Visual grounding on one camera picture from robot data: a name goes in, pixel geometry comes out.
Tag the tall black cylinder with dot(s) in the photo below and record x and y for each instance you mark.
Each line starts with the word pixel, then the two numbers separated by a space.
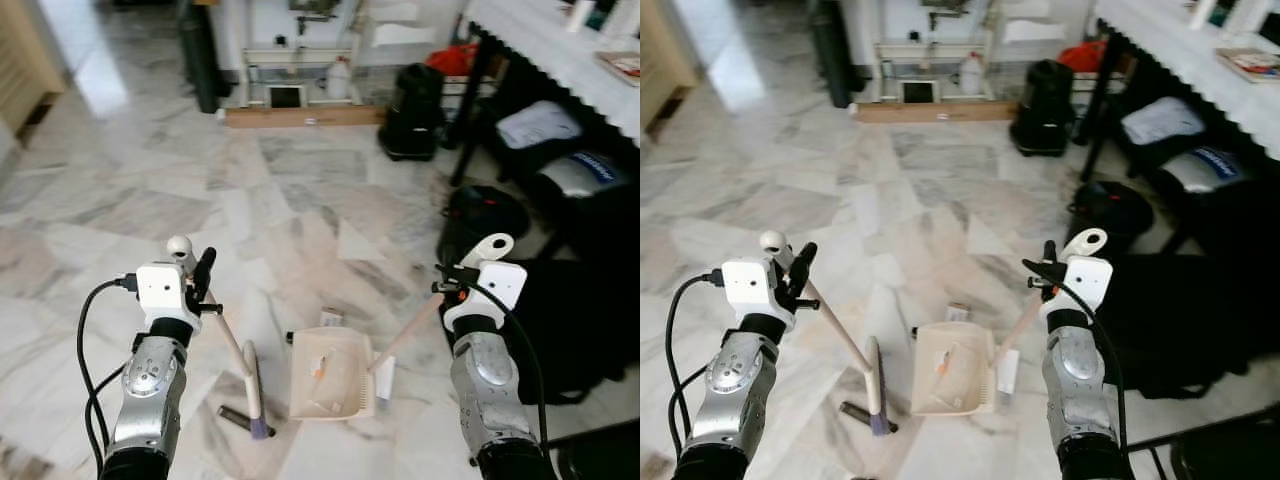
pixel 200 50
pixel 830 50

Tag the beige hand broom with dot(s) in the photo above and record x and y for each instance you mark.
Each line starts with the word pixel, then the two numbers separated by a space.
pixel 876 380
pixel 254 385

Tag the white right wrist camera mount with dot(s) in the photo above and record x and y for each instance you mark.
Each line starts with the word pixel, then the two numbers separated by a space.
pixel 500 285
pixel 1088 280

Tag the white plastic jug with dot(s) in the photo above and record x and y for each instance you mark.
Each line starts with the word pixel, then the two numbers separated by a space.
pixel 971 74
pixel 340 80

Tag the white shelf rack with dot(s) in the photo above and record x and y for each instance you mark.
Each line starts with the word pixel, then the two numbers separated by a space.
pixel 300 52
pixel 930 47

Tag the long wooden plank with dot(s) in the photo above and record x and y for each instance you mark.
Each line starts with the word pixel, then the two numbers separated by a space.
pixel 300 116
pixel 930 110

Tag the black backpack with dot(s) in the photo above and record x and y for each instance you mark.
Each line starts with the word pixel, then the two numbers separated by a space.
pixel 480 215
pixel 1110 210

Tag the white soft bag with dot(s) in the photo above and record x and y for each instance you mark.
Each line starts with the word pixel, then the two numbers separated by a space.
pixel 540 125
pixel 1160 120

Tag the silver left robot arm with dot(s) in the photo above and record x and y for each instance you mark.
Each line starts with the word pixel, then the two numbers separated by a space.
pixel 150 390
pixel 735 385

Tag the black chair base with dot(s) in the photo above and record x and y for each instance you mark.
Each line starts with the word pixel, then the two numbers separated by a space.
pixel 600 455
pixel 1225 450

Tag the white folded cloth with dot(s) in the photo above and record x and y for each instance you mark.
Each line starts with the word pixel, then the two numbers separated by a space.
pixel 405 35
pixel 1033 30

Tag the grey and blue bag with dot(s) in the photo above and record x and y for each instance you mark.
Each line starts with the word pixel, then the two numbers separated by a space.
pixel 585 172
pixel 1205 168

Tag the white paper piece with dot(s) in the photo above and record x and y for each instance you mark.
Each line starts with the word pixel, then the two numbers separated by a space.
pixel 385 378
pixel 1007 372

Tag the colourful flat book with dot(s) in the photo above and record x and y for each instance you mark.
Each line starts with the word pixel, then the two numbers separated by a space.
pixel 622 66
pixel 1250 63

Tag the small dark tube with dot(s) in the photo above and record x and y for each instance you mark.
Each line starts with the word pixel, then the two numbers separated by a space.
pixel 858 410
pixel 235 414

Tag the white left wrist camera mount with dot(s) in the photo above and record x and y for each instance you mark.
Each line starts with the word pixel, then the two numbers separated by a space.
pixel 745 285
pixel 160 290

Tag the table with white cloth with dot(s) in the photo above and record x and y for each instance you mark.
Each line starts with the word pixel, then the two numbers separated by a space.
pixel 1180 55
pixel 560 50

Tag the light wooden cupboard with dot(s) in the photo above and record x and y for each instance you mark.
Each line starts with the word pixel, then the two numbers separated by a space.
pixel 25 60
pixel 660 60

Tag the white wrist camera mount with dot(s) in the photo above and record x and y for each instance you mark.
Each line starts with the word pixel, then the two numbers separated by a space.
pixel 1088 280
pixel 160 290
pixel 500 285
pixel 745 285

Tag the small paper scrap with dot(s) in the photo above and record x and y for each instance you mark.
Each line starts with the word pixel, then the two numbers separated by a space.
pixel 958 311
pixel 331 317

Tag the white-framed dark tablet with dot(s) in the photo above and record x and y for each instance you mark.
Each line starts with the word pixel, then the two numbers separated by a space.
pixel 918 92
pixel 286 97

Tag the red plastic bag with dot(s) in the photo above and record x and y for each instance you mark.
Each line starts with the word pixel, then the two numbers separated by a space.
pixel 455 58
pixel 1082 55

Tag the large black bag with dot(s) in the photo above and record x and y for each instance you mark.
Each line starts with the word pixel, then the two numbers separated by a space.
pixel 580 320
pixel 1190 320

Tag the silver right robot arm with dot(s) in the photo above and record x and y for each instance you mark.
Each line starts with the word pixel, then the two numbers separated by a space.
pixel 1075 385
pixel 485 380

